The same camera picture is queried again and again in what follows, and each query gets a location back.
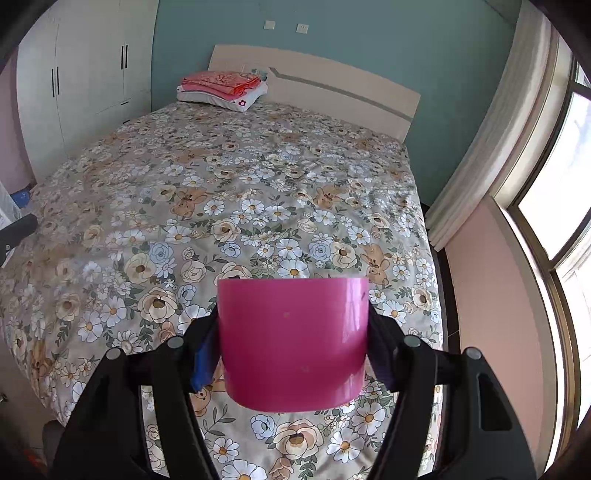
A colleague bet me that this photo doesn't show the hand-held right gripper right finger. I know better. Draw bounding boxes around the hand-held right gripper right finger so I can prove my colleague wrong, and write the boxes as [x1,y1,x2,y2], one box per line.
[365,307,539,480]

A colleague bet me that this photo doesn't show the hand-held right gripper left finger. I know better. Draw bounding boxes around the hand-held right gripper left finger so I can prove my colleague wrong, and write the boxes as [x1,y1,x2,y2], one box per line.
[51,307,223,480]

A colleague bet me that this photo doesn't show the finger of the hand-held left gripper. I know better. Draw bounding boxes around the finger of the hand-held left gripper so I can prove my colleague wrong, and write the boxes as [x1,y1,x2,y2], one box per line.
[0,215,38,266]

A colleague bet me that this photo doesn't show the pink plastic cup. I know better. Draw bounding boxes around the pink plastic cup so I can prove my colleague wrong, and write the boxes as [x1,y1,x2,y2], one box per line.
[217,276,370,413]

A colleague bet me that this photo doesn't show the floral bedsheet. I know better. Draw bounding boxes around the floral bedsheet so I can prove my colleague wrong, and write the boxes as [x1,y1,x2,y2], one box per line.
[0,100,446,480]

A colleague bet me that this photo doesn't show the white wardrobe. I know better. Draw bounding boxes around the white wardrobe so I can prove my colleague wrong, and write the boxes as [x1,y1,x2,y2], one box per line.
[16,0,160,183]

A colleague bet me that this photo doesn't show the folded pink blanket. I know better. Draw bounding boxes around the folded pink blanket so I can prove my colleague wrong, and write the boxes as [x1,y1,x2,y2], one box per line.
[180,70,262,99]

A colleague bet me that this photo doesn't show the white pillow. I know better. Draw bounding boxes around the white pillow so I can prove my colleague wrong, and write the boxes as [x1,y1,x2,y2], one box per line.
[177,85,269,112]

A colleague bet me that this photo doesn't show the cream curtain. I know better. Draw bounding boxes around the cream curtain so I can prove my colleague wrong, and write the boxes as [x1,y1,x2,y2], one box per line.
[425,4,573,252]

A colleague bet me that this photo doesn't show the beige bed headboard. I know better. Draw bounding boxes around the beige bed headboard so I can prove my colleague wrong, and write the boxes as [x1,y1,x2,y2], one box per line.
[208,44,422,143]

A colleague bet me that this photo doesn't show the window with brown frame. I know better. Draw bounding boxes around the window with brown frame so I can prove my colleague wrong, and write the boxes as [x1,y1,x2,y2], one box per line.
[505,60,591,444]

